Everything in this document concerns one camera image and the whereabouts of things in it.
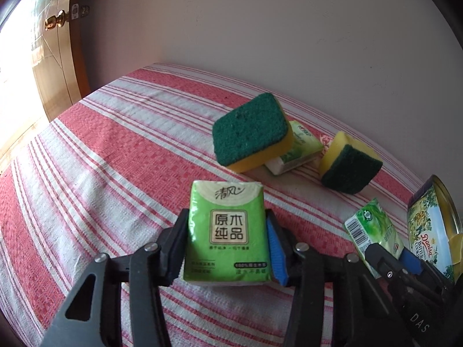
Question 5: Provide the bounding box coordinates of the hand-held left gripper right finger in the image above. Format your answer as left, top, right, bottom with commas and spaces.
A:
266, 208, 398, 347

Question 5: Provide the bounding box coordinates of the wooden door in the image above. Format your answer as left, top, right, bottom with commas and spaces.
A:
29, 0, 91, 121

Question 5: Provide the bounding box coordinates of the round metal cookie tin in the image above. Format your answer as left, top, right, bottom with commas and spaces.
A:
407, 174, 463, 283

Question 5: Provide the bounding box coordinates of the metal door latch plate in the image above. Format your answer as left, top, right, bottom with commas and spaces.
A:
70, 3, 91, 19

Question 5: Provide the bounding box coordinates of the yellow green sponge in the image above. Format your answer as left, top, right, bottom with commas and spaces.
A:
212, 92, 294, 173
448, 231, 463, 257
318, 131, 383, 195

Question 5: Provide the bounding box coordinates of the brass door knob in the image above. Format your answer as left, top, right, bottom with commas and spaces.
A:
44, 12, 70, 31

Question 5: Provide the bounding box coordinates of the red white striped tablecloth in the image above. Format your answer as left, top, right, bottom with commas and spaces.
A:
0, 62, 435, 347

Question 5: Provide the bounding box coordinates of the light green tissue pack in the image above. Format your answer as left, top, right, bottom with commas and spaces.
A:
183, 180, 273, 285

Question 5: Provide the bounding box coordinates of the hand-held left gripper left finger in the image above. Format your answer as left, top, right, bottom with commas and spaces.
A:
39, 208, 190, 347

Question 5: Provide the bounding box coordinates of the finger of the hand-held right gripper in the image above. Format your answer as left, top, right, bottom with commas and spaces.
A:
400, 249, 453, 290
363, 243, 409, 286

